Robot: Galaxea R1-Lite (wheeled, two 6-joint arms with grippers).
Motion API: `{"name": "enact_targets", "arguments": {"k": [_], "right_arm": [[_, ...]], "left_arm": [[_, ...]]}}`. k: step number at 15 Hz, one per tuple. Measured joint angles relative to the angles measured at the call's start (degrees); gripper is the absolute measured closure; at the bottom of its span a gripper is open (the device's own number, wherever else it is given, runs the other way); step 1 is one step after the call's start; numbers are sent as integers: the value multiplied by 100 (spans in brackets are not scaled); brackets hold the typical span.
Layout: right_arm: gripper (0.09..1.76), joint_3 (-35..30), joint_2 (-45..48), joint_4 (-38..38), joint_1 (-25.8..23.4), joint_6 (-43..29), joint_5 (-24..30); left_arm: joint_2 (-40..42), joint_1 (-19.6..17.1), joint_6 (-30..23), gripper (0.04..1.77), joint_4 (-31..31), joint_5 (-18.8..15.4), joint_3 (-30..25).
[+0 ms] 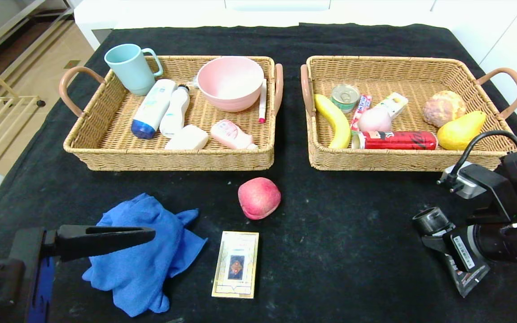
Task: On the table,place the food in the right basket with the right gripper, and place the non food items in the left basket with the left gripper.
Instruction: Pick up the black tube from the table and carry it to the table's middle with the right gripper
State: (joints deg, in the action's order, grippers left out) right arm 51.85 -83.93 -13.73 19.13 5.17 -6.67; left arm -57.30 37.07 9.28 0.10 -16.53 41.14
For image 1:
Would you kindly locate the yellow banana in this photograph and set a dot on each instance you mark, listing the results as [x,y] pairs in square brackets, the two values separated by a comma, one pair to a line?
[335,119]

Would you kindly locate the small cream snack box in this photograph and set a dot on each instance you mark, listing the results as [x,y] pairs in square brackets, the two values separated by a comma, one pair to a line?
[393,104]

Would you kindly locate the yellow pear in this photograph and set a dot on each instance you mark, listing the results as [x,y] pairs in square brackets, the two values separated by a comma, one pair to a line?
[460,132]

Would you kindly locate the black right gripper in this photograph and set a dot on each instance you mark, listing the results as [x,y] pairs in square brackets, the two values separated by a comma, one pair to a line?
[465,252]

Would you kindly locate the white soap bar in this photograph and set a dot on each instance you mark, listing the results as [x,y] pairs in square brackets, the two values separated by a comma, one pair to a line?
[189,138]

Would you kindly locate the large white bottle blue cap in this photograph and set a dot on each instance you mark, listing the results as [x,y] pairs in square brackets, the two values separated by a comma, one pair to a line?
[153,107]

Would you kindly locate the teal mug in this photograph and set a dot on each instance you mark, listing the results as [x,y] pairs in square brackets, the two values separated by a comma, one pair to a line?
[128,72]

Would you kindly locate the small white bottle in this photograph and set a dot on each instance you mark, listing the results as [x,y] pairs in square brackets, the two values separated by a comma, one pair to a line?
[174,114]

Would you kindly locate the wicker basket with food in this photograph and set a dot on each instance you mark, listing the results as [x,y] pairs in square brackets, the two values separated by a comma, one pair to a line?
[420,76]

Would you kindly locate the pale pink soft ball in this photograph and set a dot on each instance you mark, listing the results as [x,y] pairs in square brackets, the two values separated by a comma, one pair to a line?
[374,120]

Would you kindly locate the grey low shelf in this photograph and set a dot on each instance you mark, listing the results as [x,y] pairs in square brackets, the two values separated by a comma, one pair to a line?
[2,18]

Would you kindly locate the light wooden rack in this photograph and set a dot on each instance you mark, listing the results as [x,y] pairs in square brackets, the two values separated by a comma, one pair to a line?
[20,99]

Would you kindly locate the black cosmetic tube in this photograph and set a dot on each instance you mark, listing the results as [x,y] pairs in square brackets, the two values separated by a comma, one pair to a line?
[431,220]

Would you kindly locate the blue microfibre cloth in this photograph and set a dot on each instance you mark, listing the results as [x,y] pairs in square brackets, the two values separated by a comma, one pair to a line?
[151,269]

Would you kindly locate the brown cream puff bread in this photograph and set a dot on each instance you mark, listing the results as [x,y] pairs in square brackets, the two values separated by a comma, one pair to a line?
[444,107]

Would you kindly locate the red peach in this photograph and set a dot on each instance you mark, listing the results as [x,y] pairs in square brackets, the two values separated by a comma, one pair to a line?
[258,197]

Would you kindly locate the pink bowl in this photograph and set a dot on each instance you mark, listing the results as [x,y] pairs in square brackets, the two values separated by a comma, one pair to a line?
[229,85]

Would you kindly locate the red candy stick pack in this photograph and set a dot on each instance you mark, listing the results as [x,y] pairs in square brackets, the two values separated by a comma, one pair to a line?
[361,112]

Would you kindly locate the white pen pink tip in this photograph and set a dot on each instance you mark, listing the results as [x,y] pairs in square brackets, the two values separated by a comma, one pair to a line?
[262,103]

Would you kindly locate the green tin can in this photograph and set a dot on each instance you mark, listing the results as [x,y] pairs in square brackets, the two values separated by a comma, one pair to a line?
[344,96]

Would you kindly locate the cream card box blue diamond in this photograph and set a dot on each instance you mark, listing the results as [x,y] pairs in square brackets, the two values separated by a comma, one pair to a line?
[236,264]

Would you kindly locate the black table cloth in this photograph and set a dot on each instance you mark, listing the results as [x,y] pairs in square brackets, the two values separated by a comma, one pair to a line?
[292,134]

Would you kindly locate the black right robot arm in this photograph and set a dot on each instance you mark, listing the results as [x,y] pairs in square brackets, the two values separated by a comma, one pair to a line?
[510,242]

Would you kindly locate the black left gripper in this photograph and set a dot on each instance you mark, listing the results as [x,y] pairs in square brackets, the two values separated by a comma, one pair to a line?
[34,260]

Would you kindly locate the red chips can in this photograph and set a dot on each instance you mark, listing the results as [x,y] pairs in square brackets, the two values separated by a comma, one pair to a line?
[397,140]

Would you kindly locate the wicker basket with household items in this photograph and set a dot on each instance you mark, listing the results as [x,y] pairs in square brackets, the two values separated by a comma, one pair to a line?
[204,157]

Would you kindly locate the pink lotion tube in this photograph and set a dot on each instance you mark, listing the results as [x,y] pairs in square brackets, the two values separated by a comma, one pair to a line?
[229,133]

